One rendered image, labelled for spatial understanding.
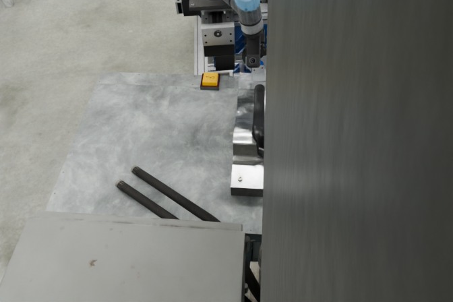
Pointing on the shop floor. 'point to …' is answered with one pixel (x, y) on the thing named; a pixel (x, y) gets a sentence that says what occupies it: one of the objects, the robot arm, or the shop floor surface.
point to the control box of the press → (125, 260)
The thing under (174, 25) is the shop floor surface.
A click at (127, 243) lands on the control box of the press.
